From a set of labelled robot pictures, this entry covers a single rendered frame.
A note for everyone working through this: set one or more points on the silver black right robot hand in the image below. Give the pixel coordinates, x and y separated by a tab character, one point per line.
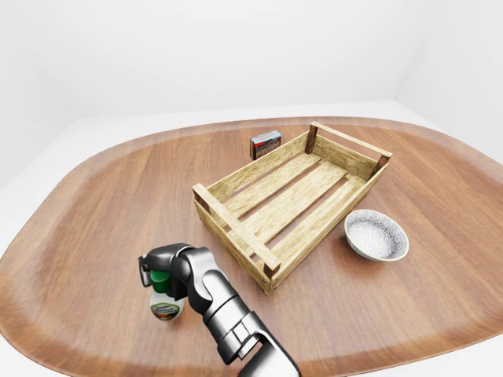
202	271

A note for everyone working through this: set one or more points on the salad dressing bottle green cap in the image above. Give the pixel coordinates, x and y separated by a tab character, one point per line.
167	308

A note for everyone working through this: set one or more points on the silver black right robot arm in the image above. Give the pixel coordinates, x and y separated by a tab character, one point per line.
239	330

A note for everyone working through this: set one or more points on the wooden slat tray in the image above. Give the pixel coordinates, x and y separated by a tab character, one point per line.
291	204

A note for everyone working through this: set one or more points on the small printed food box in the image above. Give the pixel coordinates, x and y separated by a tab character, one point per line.
266	144

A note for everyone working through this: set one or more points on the patterned grey white bowl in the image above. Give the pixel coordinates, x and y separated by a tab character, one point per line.
375	237

